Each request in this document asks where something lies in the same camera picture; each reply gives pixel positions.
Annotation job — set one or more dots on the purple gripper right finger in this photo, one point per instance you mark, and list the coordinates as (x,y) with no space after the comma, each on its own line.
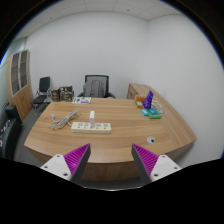
(152,167)

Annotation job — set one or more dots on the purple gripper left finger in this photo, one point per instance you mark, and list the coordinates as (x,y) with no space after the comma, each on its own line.
(71,165)

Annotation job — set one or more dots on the white charger plug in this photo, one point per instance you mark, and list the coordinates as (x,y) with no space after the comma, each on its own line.
(92,118)

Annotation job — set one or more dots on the white power strip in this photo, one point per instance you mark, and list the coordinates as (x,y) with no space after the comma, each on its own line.
(86,127)

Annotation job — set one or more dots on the green flat box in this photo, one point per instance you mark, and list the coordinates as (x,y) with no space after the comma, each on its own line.
(154,114)

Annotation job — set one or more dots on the blue flat box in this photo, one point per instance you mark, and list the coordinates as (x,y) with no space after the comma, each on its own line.
(144,112)

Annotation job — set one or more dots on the wooden office desk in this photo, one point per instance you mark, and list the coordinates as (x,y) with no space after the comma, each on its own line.
(110,157)

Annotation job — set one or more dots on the white green paper pack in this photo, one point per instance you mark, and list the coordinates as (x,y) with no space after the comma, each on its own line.
(81,100)

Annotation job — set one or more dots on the orange small box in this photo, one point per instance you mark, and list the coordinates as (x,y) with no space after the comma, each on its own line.
(139,101)

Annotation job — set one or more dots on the black sofa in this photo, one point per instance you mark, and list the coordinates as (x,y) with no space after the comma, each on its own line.
(10,130)

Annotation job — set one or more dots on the stacked brown boxes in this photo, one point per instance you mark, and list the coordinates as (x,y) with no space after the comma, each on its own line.
(63,93)

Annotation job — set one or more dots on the black visitor chair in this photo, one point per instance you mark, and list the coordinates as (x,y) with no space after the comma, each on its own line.
(42,92)

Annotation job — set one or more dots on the grey mesh office chair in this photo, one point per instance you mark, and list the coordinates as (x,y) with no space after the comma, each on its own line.
(96,86)

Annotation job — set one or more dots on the wooden glass-door cabinet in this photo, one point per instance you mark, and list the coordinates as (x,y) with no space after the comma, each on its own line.
(18,82)

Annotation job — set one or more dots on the desk cable grommet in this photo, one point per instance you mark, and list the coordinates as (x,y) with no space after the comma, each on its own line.
(150,140)

